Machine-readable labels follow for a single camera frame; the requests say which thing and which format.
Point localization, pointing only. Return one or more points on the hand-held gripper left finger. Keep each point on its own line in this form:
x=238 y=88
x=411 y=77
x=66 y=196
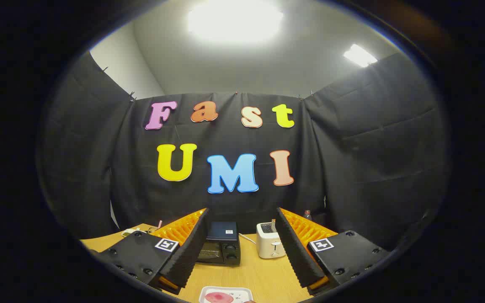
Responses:
x=190 y=256

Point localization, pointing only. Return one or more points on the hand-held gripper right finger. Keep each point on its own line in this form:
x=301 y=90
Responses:
x=295 y=256

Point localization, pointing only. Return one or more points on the black toaster oven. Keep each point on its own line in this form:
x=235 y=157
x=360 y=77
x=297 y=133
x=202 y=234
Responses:
x=221 y=235

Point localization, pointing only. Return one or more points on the pink meat slice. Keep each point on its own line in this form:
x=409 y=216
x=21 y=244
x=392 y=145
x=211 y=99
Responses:
x=219 y=298

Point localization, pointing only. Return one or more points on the white square plate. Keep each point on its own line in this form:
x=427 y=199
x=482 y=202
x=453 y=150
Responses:
x=238 y=291

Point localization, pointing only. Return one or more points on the white toaster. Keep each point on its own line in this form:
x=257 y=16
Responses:
x=267 y=244

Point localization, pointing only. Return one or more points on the brown bread slice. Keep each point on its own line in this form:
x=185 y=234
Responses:
x=273 y=226

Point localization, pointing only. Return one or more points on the clear plastic bottle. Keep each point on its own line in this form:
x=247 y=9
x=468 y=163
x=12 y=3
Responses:
x=307 y=216

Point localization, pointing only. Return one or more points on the white divided dish with beans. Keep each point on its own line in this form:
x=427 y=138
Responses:
x=129 y=231

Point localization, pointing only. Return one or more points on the small ceiling light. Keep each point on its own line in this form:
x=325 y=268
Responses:
x=359 y=55

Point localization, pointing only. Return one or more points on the large ceiling light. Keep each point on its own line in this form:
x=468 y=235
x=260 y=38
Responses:
x=234 y=21

